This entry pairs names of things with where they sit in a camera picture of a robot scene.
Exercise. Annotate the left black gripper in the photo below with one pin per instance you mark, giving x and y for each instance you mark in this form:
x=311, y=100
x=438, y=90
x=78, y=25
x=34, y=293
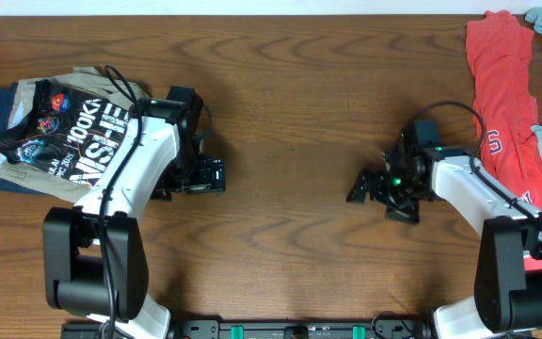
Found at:
x=203, y=178

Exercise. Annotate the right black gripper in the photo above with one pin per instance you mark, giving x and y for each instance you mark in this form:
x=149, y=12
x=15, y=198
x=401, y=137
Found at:
x=379, y=186

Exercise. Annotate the black orange patterned jersey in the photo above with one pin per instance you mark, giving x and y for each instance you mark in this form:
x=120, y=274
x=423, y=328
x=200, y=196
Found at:
x=68, y=133

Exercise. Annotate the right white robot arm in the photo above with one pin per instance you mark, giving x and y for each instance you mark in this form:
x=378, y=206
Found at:
x=507, y=292

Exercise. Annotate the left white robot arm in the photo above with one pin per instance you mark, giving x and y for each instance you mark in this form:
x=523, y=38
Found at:
x=94, y=260

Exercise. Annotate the folded khaki pants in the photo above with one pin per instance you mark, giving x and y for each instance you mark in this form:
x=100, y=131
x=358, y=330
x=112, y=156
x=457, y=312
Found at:
x=87, y=79

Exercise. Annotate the red t-shirt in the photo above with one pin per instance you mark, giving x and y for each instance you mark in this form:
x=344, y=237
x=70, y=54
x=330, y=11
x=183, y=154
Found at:
x=499, y=51

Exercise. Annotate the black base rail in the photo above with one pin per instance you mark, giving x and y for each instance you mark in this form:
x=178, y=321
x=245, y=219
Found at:
x=385, y=325

